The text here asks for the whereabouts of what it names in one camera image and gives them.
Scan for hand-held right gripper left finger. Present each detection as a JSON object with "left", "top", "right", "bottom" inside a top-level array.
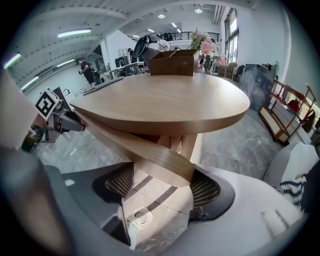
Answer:
[{"left": 44, "top": 162, "right": 135, "bottom": 256}]

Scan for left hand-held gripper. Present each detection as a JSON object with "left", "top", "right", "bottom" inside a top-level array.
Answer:
[{"left": 34, "top": 87, "right": 86, "bottom": 144}]

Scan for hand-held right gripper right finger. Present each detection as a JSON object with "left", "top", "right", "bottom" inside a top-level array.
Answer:
[{"left": 139, "top": 165, "right": 307, "bottom": 256}]

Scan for pink flower bouquet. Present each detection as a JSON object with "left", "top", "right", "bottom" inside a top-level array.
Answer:
[{"left": 189, "top": 26, "right": 218, "bottom": 60}]

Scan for black white striped blanket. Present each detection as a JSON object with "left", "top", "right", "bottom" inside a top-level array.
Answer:
[{"left": 271, "top": 175, "right": 308, "bottom": 208}]

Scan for cardboard box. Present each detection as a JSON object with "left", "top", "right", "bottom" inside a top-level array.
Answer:
[{"left": 216, "top": 61, "right": 239, "bottom": 79}]

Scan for plastic wrapped dark panel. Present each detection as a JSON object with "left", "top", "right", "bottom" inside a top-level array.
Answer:
[{"left": 240, "top": 63, "right": 276, "bottom": 113}]

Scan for ceiling tube lights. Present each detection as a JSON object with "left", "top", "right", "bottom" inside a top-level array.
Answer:
[{"left": 3, "top": 21, "right": 183, "bottom": 91}]

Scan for tall window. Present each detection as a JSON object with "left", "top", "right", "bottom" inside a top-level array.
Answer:
[{"left": 223, "top": 8, "right": 241, "bottom": 65}]

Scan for oval wooden table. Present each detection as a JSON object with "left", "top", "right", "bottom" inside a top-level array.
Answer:
[{"left": 68, "top": 73, "right": 251, "bottom": 165}]

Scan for dark wooden cabinet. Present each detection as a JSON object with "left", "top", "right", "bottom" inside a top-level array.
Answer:
[{"left": 51, "top": 86, "right": 75, "bottom": 107}]

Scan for wooden drawer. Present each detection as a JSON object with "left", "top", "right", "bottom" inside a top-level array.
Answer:
[{"left": 74, "top": 109, "right": 196, "bottom": 189}]

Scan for black cloth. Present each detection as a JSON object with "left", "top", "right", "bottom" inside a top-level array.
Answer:
[{"left": 298, "top": 159, "right": 320, "bottom": 216}]

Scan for wooden rattan shelf rack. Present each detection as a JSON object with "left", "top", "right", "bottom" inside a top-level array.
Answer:
[{"left": 258, "top": 78, "right": 319, "bottom": 148}]

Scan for dark handbag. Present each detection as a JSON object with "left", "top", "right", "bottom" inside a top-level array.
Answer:
[{"left": 301, "top": 109, "right": 318, "bottom": 134}]

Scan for black mezzanine railing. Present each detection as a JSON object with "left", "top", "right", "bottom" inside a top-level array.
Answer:
[{"left": 154, "top": 31, "right": 221, "bottom": 43}]

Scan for white workbench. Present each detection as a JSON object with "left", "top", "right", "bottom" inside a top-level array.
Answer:
[{"left": 109, "top": 60, "right": 146, "bottom": 78}]

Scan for person's torso white shirt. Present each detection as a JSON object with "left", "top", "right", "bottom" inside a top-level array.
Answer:
[{"left": 0, "top": 69, "right": 38, "bottom": 151}]

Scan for grey round pouf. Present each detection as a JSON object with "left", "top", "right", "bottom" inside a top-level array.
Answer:
[{"left": 262, "top": 141, "right": 320, "bottom": 201}]

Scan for brown wooden organizer box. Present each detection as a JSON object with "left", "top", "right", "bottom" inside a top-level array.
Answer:
[{"left": 148, "top": 48, "right": 200, "bottom": 77}]

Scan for red bag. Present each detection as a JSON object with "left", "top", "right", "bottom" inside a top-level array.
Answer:
[{"left": 286, "top": 98, "right": 303, "bottom": 111}]

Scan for person's right shoe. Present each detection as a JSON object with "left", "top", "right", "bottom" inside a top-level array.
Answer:
[{"left": 126, "top": 208, "right": 155, "bottom": 237}]

